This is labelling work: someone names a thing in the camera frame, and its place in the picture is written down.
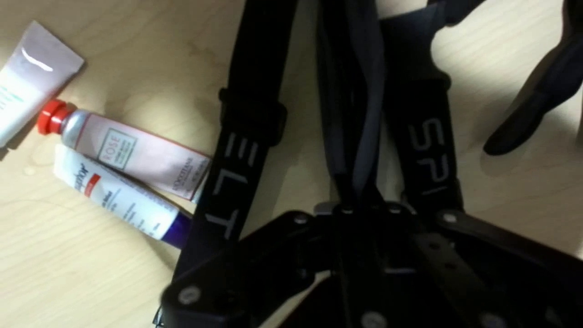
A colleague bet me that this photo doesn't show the black gloves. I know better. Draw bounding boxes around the black gloves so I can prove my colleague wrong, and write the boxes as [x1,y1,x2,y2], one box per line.
[483,0,583,155]

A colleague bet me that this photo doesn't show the white tube green cap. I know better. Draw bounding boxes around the white tube green cap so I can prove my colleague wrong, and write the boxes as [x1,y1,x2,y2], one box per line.
[0,22,84,148]

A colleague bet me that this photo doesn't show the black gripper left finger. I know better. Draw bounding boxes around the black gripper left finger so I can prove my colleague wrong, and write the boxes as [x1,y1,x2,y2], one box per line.
[162,212,341,328]

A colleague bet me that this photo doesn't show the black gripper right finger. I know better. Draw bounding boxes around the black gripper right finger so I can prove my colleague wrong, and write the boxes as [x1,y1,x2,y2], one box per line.
[417,210,583,328]

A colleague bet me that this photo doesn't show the white blue ointment tube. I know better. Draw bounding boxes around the white blue ointment tube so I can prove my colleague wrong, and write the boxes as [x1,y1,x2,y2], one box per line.
[53,146,189,248]

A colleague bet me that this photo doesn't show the pink tube red cap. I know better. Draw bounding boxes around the pink tube red cap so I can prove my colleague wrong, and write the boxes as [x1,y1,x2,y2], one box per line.
[36,99,211,201]

